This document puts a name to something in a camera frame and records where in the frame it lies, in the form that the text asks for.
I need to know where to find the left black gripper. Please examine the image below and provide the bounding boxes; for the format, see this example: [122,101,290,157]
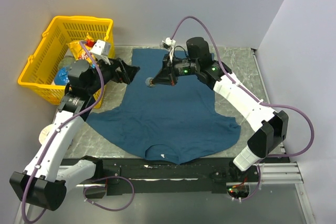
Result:
[86,54,139,94]

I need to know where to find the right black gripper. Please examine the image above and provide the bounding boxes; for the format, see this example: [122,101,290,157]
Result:
[152,53,198,87]

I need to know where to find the blue t-shirt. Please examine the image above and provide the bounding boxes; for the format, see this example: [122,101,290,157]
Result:
[87,49,241,164]

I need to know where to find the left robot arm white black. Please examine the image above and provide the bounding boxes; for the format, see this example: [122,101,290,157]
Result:
[9,58,140,211]

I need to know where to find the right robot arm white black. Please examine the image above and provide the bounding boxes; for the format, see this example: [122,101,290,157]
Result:
[146,37,289,182]

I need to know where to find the yellow snack bag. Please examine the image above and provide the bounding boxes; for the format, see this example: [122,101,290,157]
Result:
[67,33,96,64]

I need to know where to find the blue plastic bag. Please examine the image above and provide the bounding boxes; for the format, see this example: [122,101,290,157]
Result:
[53,67,70,86]

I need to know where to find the yellow plastic basket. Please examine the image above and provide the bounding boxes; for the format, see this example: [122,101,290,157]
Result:
[18,16,115,105]

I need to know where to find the toilet paper roll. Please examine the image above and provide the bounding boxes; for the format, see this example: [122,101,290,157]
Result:
[38,124,54,145]

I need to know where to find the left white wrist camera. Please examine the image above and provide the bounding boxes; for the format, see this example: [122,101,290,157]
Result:
[89,40,111,65]

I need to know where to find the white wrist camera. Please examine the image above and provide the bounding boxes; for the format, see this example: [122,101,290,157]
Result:
[161,37,176,62]
[89,40,111,65]

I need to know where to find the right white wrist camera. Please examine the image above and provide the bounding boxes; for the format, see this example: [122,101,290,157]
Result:
[161,37,176,62]

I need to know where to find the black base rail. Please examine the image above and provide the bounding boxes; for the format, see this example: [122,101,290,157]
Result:
[60,157,289,196]

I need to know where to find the aluminium frame rail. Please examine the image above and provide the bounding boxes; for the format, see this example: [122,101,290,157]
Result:
[25,158,316,223]

